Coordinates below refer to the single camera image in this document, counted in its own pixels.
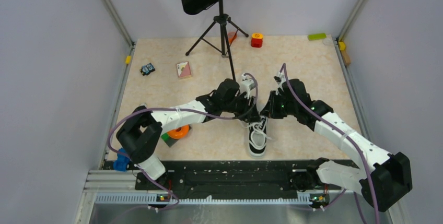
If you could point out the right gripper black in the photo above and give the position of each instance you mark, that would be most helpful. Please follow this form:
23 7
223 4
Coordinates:
269 110

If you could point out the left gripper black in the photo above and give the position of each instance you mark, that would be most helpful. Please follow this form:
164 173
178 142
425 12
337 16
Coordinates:
249 113

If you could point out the black white sneaker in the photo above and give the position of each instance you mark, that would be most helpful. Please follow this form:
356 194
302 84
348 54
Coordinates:
257 137

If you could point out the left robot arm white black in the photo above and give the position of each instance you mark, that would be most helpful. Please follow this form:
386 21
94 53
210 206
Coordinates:
140 132

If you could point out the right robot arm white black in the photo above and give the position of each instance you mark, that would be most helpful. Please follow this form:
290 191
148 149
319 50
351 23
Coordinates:
380 177

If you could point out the red yellow button block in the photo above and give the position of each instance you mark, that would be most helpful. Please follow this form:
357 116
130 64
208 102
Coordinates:
257 40

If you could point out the pink white card box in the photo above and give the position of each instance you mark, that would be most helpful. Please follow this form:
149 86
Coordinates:
184 70

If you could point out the orange plastic cup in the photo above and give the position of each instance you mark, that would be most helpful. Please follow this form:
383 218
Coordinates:
232 37

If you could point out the lime green block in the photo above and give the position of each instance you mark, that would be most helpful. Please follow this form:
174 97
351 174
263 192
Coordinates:
317 36

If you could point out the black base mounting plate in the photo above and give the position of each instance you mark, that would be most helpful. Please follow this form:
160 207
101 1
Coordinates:
250 179

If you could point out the yellow corner clip right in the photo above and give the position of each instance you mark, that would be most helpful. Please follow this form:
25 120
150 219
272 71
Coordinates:
342 46

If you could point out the small black blue toy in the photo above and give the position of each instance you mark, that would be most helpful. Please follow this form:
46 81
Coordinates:
147 69

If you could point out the blue toy car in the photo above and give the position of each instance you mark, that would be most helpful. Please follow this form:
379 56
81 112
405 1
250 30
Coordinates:
122 161

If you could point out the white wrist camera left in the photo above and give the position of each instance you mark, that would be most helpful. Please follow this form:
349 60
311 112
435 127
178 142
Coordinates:
248 86

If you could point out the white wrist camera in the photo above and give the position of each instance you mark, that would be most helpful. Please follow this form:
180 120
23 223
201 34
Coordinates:
248 86
280 79

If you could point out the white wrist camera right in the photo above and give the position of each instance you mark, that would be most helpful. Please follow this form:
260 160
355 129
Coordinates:
280 79

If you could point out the orange ring toy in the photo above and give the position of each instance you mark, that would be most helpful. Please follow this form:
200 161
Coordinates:
180 132

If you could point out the wooden block right rail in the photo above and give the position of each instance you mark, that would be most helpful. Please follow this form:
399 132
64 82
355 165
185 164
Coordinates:
346 58

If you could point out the grey base plate green block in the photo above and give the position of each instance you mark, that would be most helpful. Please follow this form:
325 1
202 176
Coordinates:
170 141

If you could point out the white slotted cable duct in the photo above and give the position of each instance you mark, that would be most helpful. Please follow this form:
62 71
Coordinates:
145 198

